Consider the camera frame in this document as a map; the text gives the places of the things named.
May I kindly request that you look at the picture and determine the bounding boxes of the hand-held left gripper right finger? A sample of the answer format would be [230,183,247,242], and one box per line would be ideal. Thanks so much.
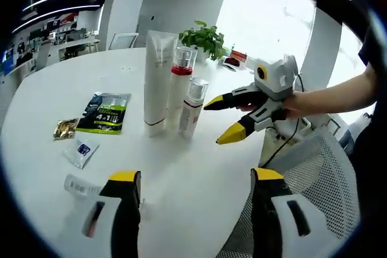
[250,167,333,258]

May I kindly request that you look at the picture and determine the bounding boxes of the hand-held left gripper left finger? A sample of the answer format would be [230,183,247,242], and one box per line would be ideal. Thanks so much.
[81,170,142,258]

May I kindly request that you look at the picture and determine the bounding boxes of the small clear skincare bottle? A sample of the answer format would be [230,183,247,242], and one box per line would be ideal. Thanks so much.
[178,77,210,138]
[63,174,152,213]

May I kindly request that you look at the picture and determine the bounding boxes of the white skincare bottle red band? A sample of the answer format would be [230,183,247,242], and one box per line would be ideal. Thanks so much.
[164,46,199,134]

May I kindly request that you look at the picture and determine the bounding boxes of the white skincare tube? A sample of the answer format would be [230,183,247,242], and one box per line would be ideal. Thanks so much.
[143,30,179,138]

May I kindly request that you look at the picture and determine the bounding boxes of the small white blue skincare sachet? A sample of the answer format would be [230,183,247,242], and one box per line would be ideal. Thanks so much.
[62,138,100,170]

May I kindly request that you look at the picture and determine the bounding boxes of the dark green skincare sachet pack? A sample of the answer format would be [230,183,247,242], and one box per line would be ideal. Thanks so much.
[75,91,132,135]

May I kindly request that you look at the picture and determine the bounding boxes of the gold foil skincare sachet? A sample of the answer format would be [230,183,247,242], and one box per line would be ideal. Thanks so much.
[53,117,79,140]

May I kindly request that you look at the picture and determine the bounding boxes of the person's right hand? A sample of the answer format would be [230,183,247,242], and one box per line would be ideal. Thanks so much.
[282,91,308,120]

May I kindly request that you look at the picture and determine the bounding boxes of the red box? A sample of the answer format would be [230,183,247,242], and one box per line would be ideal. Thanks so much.
[229,52,248,66]

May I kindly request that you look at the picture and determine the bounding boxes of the potted green plant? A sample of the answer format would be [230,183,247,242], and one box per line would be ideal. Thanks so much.
[178,21,226,62]

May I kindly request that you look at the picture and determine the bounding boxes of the grey mesh office chair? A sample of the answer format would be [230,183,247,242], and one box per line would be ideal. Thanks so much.
[217,117,362,258]

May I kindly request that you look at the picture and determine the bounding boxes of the person's black shirt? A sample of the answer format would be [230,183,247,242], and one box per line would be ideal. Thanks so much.
[347,22,387,180]

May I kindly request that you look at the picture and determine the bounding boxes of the white office chair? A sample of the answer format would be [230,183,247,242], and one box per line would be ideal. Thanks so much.
[108,32,140,51]

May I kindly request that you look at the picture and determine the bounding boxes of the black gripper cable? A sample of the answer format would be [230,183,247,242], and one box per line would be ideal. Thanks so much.
[259,72,304,168]

